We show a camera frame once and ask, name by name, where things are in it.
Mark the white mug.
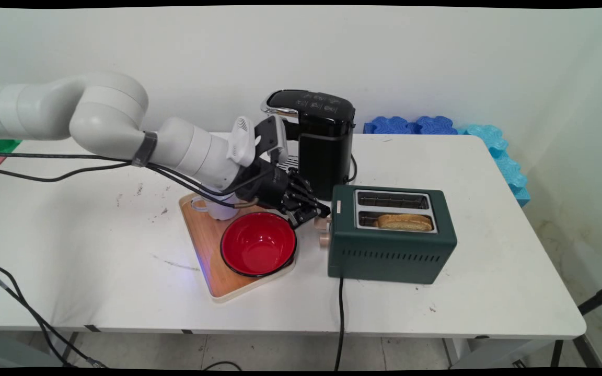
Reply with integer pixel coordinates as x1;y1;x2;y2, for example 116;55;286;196
191;192;242;221

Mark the dark green two-slot toaster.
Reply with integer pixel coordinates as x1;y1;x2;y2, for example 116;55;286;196
315;184;458;286

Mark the light blue foam mat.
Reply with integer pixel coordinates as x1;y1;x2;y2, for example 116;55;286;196
457;124;532;208

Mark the black toaster power cord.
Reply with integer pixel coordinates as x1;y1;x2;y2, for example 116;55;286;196
333;276;346;372

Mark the dark blue foam mat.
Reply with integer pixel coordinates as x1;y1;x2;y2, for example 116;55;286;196
362;115;418;135
415;115;459;135

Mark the black coffee machine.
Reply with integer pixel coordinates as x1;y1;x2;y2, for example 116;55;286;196
260;89;357;202

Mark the thin black floor cable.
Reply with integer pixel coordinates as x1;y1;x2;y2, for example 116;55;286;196
201;360;243;372

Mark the red bowl black rim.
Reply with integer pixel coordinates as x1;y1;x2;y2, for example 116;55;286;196
219;210;298;278

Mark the black cable strap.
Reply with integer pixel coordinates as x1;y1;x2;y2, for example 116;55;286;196
131;131;158;168

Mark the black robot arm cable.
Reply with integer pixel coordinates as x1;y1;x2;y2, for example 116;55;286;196
0;162;241;209
0;151;239;198

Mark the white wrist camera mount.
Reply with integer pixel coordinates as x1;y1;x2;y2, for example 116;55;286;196
226;114;290;169

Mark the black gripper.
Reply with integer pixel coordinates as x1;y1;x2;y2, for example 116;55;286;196
237;159;331;229

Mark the toasted bread slice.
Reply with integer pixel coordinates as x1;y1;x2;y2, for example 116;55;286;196
374;213;434;232

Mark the wooden tray white rim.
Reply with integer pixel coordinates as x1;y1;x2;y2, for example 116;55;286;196
178;192;298;304

